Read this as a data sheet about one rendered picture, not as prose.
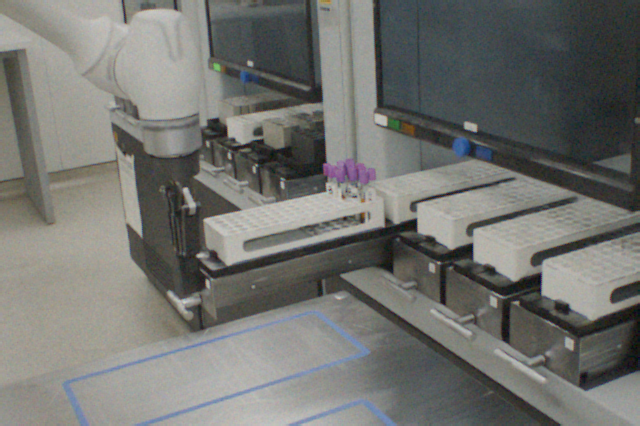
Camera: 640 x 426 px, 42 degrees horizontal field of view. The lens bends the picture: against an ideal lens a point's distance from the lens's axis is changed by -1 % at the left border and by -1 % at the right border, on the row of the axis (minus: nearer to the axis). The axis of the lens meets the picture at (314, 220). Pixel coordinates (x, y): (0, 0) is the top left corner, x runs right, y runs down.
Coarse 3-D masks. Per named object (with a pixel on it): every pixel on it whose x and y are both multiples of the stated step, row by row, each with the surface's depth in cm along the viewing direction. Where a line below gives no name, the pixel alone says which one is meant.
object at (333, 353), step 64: (256, 320) 113; (320, 320) 111; (384, 320) 110; (64, 384) 99; (128, 384) 99; (192, 384) 98; (256, 384) 97; (320, 384) 96; (384, 384) 95; (448, 384) 94
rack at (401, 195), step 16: (480, 160) 162; (400, 176) 155; (416, 176) 155; (432, 176) 154; (448, 176) 154; (464, 176) 153; (480, 176) 152; (496, 176) 153; (512, 176) 161; (384, 192) 147; (400, 192) 147; (416, 192) 146; (432, 192) 147; (448, 192) 161; (384, 208) 148; (400, 208) 145; (416, 208) 155
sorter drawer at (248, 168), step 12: (240, 156) 199; (252, 156) 194; (264, 156) 193; (276, 156) 193; (240, 168) 200; (252, 168) 193; (228, 180) 199; (240, 180) 202; (252, 180) 195; (240, 192) 192
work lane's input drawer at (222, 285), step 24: (336, 240) 140; (360, 240) 142; (384, 240) 143; (216, 264) 133; (240, 264) 133; (264, 264) 135; (288, 264) 136; (312, 264) 138; (336, 264) 140; (360, 264) 142; (216, 288) 131; (240, 288) 133; (264, 288) 135; (288, 288) 137
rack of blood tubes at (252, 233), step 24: (240, 216) 140; (264, 216) 140; (288, 216) 138; (312, 216) 137; (336, 216) 140; (216, 240) 135; (240, 240) 132; (264, 240) 144; (288, 240) 144; (312, 240) 139
